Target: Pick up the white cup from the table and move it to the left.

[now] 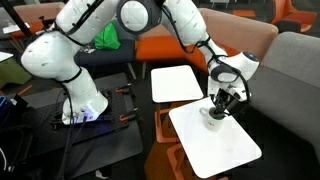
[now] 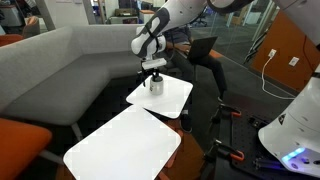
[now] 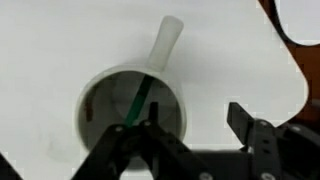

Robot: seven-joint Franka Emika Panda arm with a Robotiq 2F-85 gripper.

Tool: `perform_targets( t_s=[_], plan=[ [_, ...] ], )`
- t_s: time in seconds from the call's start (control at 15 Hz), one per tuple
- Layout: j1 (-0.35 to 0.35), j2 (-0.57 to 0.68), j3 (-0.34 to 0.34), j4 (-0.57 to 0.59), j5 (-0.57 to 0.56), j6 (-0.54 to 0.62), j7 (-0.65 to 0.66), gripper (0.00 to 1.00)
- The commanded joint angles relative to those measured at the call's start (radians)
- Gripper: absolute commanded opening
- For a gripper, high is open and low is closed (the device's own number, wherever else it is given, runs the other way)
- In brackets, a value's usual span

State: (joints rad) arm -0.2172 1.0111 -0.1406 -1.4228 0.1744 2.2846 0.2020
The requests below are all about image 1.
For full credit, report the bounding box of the black electronics box blue light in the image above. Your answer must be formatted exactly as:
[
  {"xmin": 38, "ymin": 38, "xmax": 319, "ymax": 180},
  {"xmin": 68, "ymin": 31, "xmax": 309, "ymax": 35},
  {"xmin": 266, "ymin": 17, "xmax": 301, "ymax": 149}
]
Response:
[{"xmin": 0, "ymin": 94, "xmax": 30, "ymax": 134}]

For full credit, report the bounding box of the black base cable bundle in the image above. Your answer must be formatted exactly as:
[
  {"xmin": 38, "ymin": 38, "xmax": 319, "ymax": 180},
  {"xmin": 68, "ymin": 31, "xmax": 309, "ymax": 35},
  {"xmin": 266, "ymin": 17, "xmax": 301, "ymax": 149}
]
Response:
[{"xmin": 56, "ymin": 89, "xmax": 90, "ymax": 180}]

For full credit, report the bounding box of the white side table orange frame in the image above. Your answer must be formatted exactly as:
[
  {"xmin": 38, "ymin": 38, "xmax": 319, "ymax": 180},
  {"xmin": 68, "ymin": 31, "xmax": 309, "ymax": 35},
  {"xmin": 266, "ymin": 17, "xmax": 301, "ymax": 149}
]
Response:
[
  {"xmin": 166, "ymin": 96, "xmax": 263, "ymax": 180},
  {"xmin": 150, "ymin": 64, "xmax": 205, "ymax": 144}
]

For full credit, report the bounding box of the orange lounge chair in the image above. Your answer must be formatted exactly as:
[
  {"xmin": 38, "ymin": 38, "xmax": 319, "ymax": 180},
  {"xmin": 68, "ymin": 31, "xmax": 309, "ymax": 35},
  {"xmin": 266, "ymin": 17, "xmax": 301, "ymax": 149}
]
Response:
[{"xmin": 271, "ymin": 0, "xmax": 318, "ymax": 34}]

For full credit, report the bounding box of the pink chair with orange cushion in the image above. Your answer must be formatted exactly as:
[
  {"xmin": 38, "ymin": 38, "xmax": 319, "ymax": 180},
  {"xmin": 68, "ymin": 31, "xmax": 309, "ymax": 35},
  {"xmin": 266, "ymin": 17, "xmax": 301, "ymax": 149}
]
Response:
[{"xmin": 11, "ymin": 1, "xmax": 66, "ymax": 39}]

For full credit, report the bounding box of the black robot cart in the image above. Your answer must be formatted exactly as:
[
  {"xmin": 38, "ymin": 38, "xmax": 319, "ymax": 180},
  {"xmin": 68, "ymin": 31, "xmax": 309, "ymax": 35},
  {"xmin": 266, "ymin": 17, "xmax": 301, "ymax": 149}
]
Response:
[{"xmin": 19, "ymin": 72, "xmax": 144, "ymax": 180}]

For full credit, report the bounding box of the green bag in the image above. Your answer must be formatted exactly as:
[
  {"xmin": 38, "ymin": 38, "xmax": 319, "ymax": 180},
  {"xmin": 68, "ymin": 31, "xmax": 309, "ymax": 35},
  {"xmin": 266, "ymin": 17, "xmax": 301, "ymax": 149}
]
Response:
[{"xmin": 93, "ymin": 21, "xmax": 122, "ymax": 51}]

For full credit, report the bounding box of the green ottoman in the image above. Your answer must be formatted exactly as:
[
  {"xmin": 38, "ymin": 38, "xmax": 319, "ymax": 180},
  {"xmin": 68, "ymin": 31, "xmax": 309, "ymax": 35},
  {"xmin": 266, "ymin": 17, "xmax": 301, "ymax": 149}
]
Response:
[{"xmin": 0, "ymin": 58, "xmax": 33, "ymax": 90}]

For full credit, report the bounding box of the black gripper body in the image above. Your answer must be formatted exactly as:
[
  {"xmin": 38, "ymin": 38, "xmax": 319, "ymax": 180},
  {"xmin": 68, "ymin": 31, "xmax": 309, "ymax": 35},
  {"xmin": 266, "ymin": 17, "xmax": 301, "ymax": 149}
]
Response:
[{"xmin": 213, "ymin": 87, "xmax": 250, "ymax": 116}]

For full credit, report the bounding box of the white cup with handle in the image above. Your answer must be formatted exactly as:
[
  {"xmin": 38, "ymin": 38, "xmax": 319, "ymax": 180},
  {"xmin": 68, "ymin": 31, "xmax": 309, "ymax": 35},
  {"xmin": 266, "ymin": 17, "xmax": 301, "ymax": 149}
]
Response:
[{"xmin": 198, "ymin": 106, "xmax": 228, "ymax": 132}]

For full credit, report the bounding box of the white paper sheet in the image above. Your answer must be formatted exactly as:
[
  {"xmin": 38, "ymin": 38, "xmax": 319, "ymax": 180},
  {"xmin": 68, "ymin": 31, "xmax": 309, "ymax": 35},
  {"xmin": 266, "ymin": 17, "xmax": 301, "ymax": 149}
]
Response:
[{"xmin": 2, "ymin": 22, "xmax": 31, "ymax": 35}]

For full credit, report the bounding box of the dark blue seat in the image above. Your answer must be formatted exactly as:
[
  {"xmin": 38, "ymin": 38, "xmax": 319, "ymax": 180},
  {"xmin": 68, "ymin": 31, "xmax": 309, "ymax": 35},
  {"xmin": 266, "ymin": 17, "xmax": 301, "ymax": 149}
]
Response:
[{"xmin": 74, "ymin": 19, "xmax": 138, "ymax": 81}]

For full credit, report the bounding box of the gray fabric sofa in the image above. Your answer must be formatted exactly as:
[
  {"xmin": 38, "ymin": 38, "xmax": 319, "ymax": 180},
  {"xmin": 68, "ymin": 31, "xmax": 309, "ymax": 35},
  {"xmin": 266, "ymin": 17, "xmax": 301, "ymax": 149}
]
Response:
[{"xmin": 248, "ymin": 31, "xmax": 320, "ymax": 164}]

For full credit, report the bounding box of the small orange table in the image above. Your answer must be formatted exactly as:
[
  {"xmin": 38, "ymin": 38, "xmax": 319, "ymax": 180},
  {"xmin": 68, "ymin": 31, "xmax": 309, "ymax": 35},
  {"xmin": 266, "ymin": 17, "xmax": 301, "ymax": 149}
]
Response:
[{"xmin": 232, "ymin": 9, "xmax": 257, "ymax": 18}]

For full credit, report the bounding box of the black tripod pole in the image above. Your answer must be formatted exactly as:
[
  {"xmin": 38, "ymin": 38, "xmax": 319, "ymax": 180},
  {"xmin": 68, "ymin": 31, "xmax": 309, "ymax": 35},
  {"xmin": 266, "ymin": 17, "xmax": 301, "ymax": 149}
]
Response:
[{"xmin": 0, "ymin": 0, "xmax": 32, "ymax": 30}]

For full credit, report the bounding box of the pink sofa with orange seat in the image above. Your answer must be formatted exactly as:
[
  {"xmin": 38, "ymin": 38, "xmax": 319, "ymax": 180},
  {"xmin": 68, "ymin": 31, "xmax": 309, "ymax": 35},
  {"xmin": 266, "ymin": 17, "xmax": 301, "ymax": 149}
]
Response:
[{"xmin": 134, "ymin": 7, "xmax": 280, "ymax": 84}]

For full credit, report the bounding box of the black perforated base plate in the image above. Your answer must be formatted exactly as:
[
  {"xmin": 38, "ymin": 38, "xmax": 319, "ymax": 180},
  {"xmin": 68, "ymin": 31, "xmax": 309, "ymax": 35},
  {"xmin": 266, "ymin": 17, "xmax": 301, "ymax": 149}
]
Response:
[{"xmin": 49, "ymin": 87, "xmax": 138, "ymax": 134}]

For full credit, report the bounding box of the orange black clamp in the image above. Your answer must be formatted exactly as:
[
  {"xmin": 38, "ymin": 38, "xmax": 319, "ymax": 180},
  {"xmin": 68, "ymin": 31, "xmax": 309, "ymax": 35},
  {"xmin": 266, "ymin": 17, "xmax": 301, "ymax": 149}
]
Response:
[
  {"xmin": 119, "ymin": 108, "xmax": 139, "ymax": 122},
  {"xmin": 114, "ymin": 84, "xmax": 134, "ymax": 95}
]

